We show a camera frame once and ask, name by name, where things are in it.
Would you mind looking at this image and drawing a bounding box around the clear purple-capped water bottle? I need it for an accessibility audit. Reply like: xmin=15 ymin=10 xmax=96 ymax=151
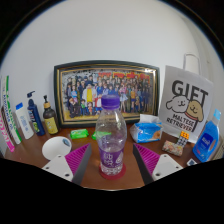
xmin=95 ymin=94 xmax=128 ymax=177

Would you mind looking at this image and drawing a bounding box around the white bottle with blue cap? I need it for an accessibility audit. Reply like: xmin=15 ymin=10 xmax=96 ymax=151
xmin=14 ymin=101 xmax=35 ymax=141

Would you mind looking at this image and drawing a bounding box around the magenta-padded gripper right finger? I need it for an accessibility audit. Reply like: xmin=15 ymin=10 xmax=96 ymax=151
xmin=132 ymin=142 xmax=184 ymax=186

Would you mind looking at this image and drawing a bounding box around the colourful puzzle cube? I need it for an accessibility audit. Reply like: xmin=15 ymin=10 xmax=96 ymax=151
xmin=176 ymin=130 xmax=191 ymax=148

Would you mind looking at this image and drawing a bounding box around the blue detergent bottle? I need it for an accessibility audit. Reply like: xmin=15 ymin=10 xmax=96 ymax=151
xmin=191 ymin=108 xmax=222 ymax=164

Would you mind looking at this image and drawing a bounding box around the blue tissue pack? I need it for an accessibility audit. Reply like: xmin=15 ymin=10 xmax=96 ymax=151
xmin=129 ymin=113 xmax=165 ymax=145

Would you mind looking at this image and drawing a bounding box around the dark blue pump bottle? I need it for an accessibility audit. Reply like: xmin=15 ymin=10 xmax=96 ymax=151
xmin=26 ymin=90 xmax=47 ymax=137

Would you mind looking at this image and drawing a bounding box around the small white blue packet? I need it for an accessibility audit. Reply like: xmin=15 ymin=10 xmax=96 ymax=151
xmin=186 ymin=158 xmax=199 ymax=167

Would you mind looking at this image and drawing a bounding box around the framed group picture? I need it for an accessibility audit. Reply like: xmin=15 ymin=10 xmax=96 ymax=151
xmin=53 ymin=59 xmax=161 ymax=129

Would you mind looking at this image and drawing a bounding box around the brown pump bottle yellow label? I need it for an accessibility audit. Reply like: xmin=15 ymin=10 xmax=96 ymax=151
xmin=42 ymin=94 xmax=60 ymax=136

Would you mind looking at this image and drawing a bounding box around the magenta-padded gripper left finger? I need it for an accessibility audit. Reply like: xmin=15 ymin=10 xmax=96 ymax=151
xmin=42 ymin=142 xmax=93 ymax=186

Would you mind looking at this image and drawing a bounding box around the blue painted ceramic mug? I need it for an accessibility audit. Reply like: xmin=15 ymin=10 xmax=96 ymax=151
xmin=41 ymin=135 xmax=73 ymax=161

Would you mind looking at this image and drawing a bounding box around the white green shuttlecock tube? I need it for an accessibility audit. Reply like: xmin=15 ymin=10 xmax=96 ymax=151
xmin=1 ymin=75 xmax=23 ymax=145

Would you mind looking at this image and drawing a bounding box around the white printed paper gift bag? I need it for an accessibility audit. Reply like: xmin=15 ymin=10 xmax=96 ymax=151
xmin=157 ymin=52 xmax=215 ymax=145

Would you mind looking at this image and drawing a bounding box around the small patterned snack packet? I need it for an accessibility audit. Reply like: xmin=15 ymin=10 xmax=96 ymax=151
xmin=161 ymin=139 xmax=185 ymax=158

